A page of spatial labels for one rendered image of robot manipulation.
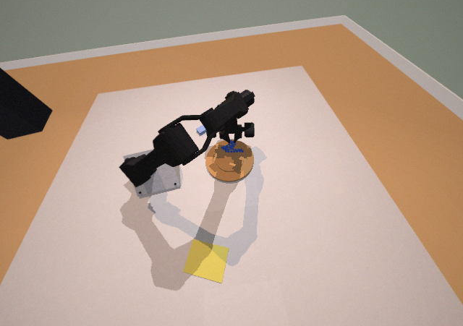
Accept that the blue cube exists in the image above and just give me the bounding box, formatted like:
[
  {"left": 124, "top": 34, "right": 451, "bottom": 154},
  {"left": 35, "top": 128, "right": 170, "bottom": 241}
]
[{"left": 196, "top": 125, "right": 207, "bottom": 135}]

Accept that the round tan bead board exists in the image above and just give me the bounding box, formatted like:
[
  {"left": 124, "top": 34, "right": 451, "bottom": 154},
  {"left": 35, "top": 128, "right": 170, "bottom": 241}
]
[{"left": 206, "top": 140, "right": 254, "bottom": 182}]

